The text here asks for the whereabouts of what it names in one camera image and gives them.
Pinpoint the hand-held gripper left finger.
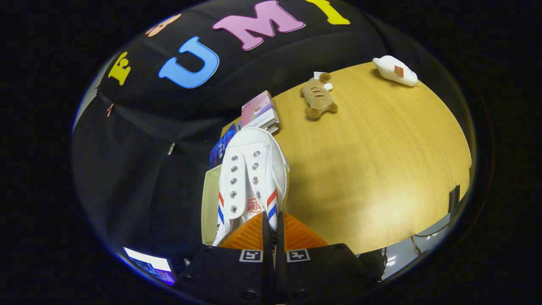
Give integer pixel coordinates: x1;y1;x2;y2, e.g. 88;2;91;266
176;212;275;305

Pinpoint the black backdrop cloth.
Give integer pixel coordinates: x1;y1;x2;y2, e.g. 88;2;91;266
71;0;466;272

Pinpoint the dark blue book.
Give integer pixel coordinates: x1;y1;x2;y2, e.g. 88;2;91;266
210;124;238;168

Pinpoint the lit computer screen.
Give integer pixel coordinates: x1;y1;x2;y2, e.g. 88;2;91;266
123;247;176;285

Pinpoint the beige fabric storage box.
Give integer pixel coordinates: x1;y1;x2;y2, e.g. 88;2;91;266
201;165;224;246

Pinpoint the grey book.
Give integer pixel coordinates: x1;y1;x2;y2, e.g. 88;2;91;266
246;108;280;134

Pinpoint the white pouch with red label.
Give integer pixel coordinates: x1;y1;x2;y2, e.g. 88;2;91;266
373;55;418;87

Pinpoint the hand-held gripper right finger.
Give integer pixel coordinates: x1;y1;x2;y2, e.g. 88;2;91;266
276;211;384;305

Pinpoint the white canvas shoe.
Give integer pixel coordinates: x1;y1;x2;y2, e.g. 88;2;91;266
212;127;290;247

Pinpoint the brown plush toy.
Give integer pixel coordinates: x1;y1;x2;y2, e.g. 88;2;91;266
301;72;338;120

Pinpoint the pink book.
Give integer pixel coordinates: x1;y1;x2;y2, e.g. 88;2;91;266
241;90;276;128

